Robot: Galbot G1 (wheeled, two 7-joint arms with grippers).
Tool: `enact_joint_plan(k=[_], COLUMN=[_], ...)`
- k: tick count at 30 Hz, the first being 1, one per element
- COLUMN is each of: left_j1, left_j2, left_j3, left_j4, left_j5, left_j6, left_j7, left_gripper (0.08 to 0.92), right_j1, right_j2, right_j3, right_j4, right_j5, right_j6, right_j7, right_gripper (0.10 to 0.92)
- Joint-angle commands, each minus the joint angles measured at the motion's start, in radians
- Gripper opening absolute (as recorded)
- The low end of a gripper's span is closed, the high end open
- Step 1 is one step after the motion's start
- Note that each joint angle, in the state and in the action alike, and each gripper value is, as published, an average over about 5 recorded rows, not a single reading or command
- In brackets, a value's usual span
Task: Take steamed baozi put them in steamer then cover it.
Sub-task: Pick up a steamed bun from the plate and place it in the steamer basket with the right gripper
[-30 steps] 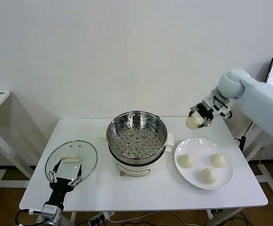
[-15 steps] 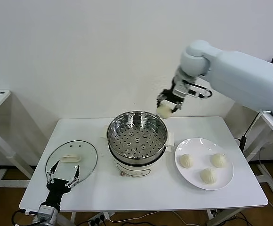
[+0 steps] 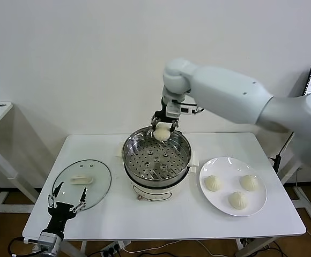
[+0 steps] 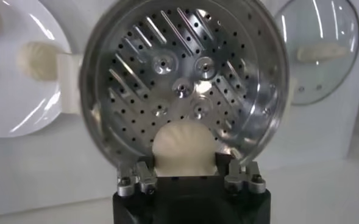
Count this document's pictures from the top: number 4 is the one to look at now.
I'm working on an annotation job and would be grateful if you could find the white round plate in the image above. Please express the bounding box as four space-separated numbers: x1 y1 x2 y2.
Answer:
0 0 73 138

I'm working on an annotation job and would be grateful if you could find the glass lid with white handle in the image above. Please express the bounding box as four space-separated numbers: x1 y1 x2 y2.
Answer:
273 0 359 107

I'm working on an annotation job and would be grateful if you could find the stainless steel steamer basket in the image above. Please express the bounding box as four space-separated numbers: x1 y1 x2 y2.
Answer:
57 0 299 171

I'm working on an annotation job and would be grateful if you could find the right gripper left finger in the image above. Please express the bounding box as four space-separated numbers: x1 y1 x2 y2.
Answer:
116 155 158 198

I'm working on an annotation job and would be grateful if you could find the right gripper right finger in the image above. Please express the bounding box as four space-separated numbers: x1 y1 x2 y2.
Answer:
215 151 267 195

